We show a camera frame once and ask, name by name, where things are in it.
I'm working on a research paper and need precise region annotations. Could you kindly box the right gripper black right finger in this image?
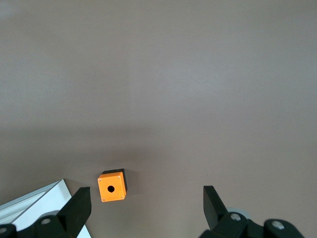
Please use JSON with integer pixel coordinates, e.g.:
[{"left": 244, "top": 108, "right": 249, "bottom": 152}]
[{"left": 198, "top": 185, "right": 304, "bottom": 238}]

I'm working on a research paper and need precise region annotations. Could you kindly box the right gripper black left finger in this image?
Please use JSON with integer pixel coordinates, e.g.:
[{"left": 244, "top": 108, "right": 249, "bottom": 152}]
[{"left": 0, "top": 186, "right": 93, "bottom": 238}]

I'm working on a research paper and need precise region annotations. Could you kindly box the brown table cover sheet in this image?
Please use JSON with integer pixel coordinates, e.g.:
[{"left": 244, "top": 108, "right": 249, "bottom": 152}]
[{"left": 0, "top": 0, "right": 317, "bottom": 238}]

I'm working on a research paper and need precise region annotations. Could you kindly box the orange button enclosure box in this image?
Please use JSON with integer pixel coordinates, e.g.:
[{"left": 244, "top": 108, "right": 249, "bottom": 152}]
[{"left": 97, "top": 168, "right": 129, "bottom": 203}]

